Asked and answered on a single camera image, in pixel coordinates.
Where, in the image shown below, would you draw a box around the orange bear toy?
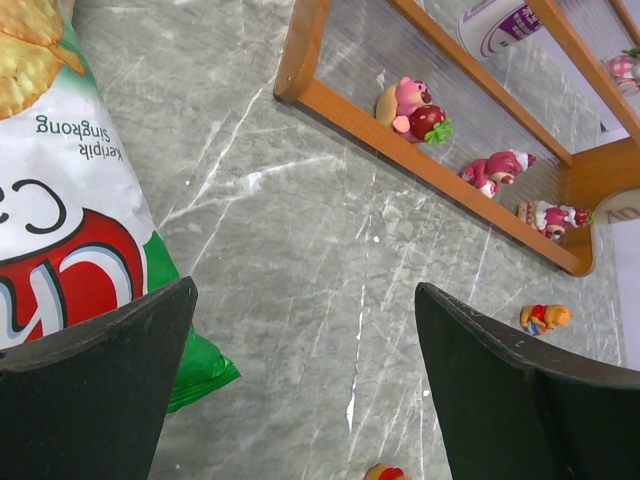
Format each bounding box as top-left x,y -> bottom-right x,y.
364,463 -> 411,480
520,304 -> 574,337

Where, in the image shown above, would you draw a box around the pink bear strawberry hat toy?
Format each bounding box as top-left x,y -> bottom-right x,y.
460,149 -> 537,198

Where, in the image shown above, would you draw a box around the orange wooden shelf rack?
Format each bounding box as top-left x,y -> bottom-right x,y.
274,1 -> 639,277

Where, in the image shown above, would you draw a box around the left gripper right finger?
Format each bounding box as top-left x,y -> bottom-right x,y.
415,283 -> 639,479

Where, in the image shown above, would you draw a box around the purple spray can black cap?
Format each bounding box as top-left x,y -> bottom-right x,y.
456,0 -> 542,61

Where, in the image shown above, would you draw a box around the green Chuba chips bag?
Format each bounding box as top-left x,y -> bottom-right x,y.
0,0 -> 242,415

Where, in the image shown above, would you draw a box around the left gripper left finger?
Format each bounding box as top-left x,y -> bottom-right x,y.
1,277 -> 198,479

